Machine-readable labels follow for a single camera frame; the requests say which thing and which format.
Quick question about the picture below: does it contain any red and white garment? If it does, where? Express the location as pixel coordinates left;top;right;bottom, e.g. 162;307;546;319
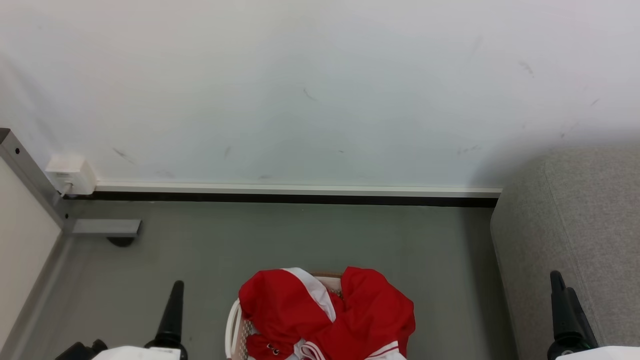
238;266;416;360

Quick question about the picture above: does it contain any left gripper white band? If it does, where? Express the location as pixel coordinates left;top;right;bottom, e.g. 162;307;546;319
92;280;189;360

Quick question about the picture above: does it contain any white and black baseboard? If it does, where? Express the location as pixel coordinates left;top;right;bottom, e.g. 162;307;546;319
94;182;503;209

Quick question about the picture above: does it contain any white perforated laundry basket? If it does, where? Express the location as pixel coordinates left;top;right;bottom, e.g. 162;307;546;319
224;271;351;360

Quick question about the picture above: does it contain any grey fabric sofa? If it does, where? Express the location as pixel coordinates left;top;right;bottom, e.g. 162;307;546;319
490;147;640;360

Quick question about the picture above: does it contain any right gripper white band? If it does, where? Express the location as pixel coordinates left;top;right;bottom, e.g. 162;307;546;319
546;270;640;360

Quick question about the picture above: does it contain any white wall socket box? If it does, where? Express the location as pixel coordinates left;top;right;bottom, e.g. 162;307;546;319
44;154;97;197

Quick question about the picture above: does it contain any cream partition panel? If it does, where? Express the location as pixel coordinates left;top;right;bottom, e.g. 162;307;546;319
0;159;63;351

